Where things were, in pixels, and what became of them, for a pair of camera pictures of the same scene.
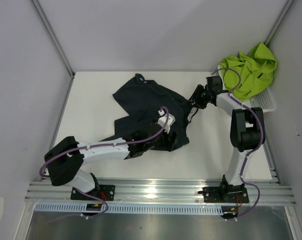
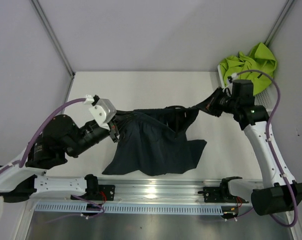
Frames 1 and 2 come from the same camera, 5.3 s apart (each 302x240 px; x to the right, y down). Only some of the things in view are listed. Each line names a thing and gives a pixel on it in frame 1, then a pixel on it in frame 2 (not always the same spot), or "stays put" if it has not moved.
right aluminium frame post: [283, 13] stays put
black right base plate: [214, 194] stays put
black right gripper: [195, 97] to [209, 105]
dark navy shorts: [157, 118] to [153, 141]
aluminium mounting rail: [166, 192] stays put
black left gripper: [168, 144] to [114, 130]
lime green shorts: [257, 71] stays put
